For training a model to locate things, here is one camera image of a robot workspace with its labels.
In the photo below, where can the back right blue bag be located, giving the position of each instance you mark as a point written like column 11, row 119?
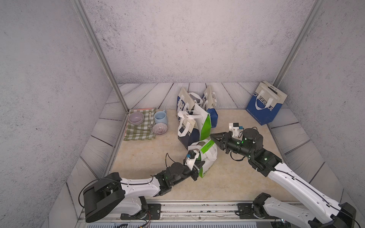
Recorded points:
column 209, row 104

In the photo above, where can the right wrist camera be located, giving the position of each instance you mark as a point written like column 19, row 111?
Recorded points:
column 236, row 130

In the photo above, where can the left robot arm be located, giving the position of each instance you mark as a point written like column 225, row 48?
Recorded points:
column 102, row 196

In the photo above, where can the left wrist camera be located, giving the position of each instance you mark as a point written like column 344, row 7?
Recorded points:
column 192, row 159

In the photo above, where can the right aluminium frame post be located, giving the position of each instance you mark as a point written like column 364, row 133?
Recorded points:
column 305, row 29

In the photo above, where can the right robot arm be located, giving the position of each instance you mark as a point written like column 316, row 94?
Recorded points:
column 320, row 210

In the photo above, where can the back left blue bag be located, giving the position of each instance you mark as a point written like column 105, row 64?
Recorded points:
column 187, row 100

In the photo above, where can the navy beige bag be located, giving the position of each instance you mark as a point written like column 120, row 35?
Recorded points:
column 188, row 132

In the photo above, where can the green white bag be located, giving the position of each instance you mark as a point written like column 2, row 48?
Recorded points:
column 208, row 152
column 202, row 119

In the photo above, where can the aluminium frame post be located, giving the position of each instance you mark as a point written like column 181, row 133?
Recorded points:
column 98, row 50
column 305, row 29

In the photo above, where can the purple bowl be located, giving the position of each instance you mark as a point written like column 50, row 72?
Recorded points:
column 136, row 118

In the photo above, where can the pink patterned bowl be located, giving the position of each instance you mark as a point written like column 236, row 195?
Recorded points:
column 160, row 129

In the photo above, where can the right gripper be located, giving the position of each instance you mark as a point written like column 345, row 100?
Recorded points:
column 225, row 141

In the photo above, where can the left aluminium frame post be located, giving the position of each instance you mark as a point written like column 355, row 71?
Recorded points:
column 98, row 50

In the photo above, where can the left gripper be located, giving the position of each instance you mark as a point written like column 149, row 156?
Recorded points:
column 195, row 171

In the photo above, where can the blue beige takeout bag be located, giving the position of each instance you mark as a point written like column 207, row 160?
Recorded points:
column 265, row 103

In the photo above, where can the blue mug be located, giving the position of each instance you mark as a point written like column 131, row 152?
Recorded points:
column 161, row 117

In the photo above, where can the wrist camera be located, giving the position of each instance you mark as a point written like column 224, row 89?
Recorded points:
column 236, row 130
column 192, row 159

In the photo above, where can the green checkered cloth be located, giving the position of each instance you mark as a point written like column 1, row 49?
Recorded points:
column 144, row 130

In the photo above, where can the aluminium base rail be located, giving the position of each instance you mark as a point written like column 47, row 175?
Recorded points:
column 207, row 214

